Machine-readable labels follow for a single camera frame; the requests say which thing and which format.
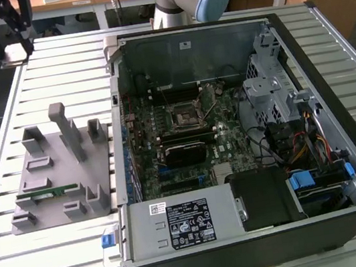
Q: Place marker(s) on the small blue plastic tab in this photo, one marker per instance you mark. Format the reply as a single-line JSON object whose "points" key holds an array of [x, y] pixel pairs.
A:
{"points": [[348, 170]]}

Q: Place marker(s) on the blue disk carrier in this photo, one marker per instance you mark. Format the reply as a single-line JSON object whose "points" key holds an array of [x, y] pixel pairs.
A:
{"points": [[300, 181]]}

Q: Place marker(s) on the blue case latch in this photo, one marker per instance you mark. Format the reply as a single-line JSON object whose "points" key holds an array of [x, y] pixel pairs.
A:
{"points": [[107, 241]]}

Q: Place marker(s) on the round coin cell battery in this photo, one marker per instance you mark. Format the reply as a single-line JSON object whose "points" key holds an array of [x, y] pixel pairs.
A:
{"points": [[219, 88]]}

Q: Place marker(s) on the silver power supply unit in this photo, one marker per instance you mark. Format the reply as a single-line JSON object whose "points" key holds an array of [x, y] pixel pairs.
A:
{"points": [[140, 237]]}

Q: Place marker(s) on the long black expansion slot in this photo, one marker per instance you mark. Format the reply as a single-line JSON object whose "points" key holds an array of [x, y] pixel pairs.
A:
{"points": [[179, 185]]}

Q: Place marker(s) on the green RAM stick white label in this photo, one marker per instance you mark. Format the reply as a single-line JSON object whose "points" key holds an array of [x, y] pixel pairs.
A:
{"points": [[60, 190]]}

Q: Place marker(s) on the black PC case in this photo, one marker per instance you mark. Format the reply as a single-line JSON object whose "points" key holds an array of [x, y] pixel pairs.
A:
{"points": [[218, 262]]}

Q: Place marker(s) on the grey parts rack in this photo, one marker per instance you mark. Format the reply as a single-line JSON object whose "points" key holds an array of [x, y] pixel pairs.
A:
{"points": [[68, 191]]}

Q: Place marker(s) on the black graphics card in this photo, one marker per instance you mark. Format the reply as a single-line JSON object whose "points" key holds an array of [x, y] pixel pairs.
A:
{"points": [[185, 156]]}

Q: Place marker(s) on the silver finned heat sink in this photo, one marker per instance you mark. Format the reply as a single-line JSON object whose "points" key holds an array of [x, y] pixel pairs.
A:
{"points": [[223, 171]]}

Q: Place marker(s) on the silver metal drive cage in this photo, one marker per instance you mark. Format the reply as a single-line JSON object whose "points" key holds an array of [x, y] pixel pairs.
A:
{"points": [[264, 91]]}

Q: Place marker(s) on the silver metal brace bar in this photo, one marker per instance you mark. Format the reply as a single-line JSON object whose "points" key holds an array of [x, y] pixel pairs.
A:
{"points": [[326, 130]]}

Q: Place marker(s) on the silver CPU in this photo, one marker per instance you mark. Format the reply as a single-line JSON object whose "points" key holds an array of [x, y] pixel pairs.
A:
{"points": [[14, 54]]}

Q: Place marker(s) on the green motherboard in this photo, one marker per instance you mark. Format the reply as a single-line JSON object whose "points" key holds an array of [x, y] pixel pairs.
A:
{"points": [[230, 121]]}

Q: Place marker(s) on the black plastic fan shroud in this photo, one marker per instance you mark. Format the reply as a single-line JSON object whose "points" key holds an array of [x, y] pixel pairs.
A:
{"points": [[263, 199]]}

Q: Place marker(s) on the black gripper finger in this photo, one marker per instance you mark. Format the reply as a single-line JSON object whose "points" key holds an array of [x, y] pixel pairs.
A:
{"points": [[27, 38]]}

